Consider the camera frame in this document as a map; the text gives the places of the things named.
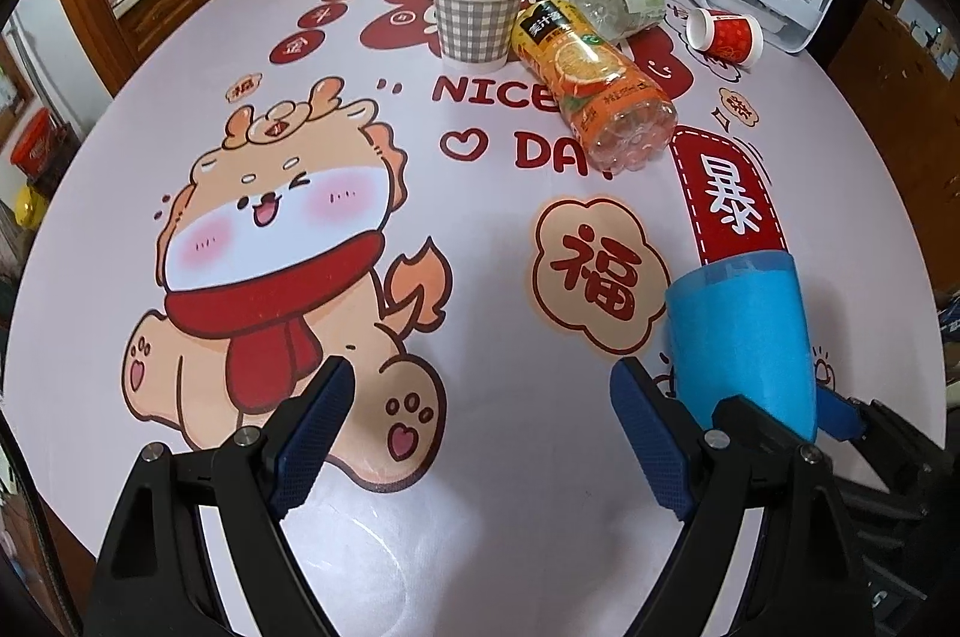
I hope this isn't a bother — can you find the grey checkered paper cup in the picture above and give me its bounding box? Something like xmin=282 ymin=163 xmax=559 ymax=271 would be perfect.
xmin=433 ymin=0 xmax=523 ymax=73

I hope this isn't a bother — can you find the blue plastic cup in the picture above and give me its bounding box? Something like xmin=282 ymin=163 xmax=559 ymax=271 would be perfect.
xmin=665 ymin=250 xmax=817 ymax=442

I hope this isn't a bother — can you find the orange juice plastic bottle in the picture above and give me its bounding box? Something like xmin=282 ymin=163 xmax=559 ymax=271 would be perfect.
xmin=511 ymin=0 xmax=677 ymax=176

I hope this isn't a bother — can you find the cartoon printed tablecloth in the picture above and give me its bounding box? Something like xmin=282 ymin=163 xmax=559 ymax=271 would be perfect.
xmin=5 ymin=0 xmax=946 ymax=635

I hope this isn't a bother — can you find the red container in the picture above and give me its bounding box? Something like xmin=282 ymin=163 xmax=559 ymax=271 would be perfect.
xmin=10 ymin=107 xmax=59 ymax=178

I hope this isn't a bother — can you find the clear green-label plastic bottle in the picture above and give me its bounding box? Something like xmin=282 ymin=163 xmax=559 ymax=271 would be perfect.
xmin=571 ymin=0 xmax=665 ymax=43

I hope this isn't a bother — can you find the yellow object on floor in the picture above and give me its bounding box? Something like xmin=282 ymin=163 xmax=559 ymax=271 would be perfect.
xmin=13 ymin=184 xmax=49 ymax=231

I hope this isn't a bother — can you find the red paper cup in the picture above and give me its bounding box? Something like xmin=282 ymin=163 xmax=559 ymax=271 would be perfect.
xmin=685 ymin=8 xmax=763 ymax=68

